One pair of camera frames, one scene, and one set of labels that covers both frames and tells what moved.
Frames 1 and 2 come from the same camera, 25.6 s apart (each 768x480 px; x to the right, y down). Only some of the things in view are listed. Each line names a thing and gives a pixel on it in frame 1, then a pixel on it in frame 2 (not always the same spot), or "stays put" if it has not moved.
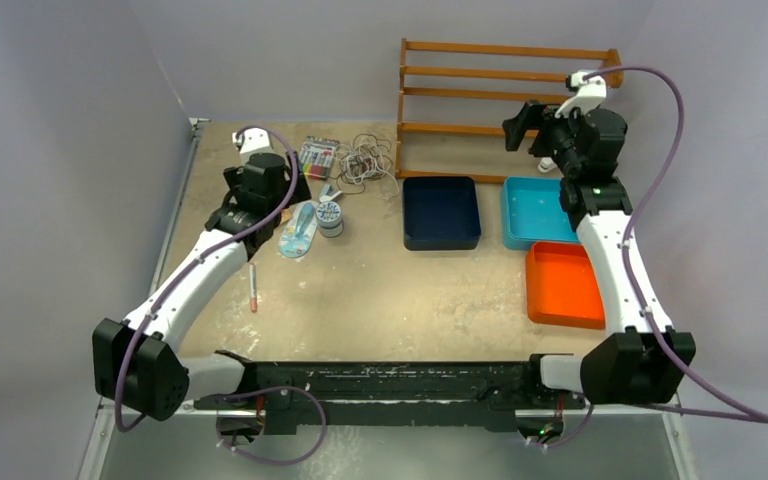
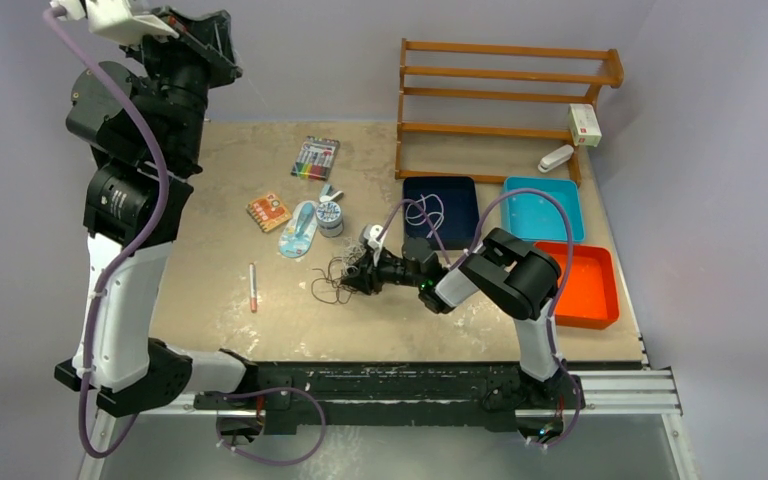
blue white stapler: x=328 y=193 stays put
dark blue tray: x=440 y=213 stays put
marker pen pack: x=316 y=157 stays put
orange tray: x=562 y=286 stays put
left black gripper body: x=287 y=184 -> x=186 y=67
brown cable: x=363 y=163 -> x=328 y=279
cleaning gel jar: x=329 y=219 stays put
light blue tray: x=532 y=212 stays put
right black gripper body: x=556 y=137 -> x=389 y=270
